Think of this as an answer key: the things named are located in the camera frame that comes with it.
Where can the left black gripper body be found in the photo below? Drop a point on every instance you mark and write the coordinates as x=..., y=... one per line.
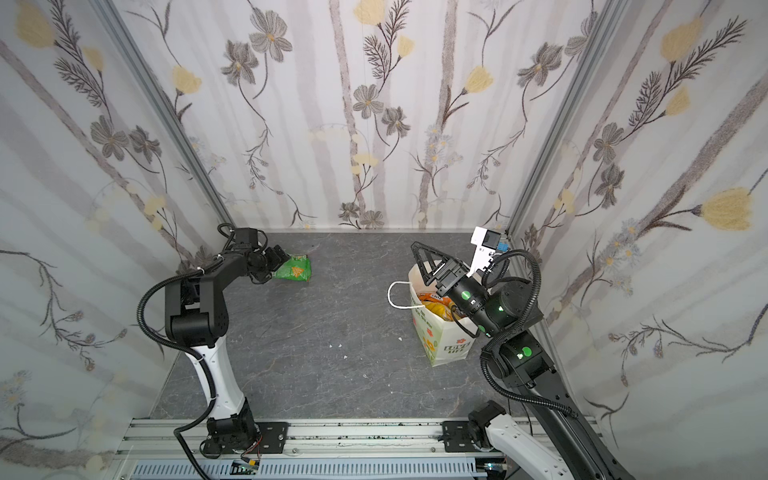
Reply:
x=267, y=261

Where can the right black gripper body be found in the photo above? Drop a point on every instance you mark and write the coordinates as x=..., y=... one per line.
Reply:
x=447, y=276

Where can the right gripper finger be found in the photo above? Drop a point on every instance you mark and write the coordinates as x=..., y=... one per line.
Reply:
x=430, y=258
x=428, y=276

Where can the green snack packet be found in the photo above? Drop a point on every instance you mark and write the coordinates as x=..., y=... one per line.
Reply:
x=296, y=268

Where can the yellow snack packet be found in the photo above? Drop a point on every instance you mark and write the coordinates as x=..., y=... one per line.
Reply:
x=441, y=306

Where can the white floral paper bag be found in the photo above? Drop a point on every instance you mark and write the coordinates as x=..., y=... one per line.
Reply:
x=443, y=342

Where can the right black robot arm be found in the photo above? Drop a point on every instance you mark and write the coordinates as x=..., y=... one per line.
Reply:
x=503, y=304

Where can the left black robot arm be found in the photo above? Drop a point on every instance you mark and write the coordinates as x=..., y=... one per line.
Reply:
x=188, y=313

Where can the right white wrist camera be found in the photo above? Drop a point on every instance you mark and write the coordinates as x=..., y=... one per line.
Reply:
x=488, y=245

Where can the white vented cable duct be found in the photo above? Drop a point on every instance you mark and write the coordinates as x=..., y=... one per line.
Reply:
x=355, y=468

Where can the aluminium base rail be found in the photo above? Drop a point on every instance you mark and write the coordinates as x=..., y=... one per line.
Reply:
x=313, y=438

